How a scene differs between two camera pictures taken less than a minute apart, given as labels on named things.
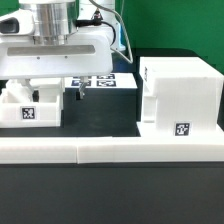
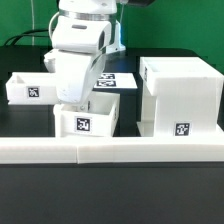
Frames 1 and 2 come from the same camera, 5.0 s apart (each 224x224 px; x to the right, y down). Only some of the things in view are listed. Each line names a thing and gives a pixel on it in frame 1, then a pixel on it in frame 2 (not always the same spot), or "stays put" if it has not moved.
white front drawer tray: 17,109 to 97,119
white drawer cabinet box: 179,98 stays put
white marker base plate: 114,80 stays put
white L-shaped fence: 92,150 stays put
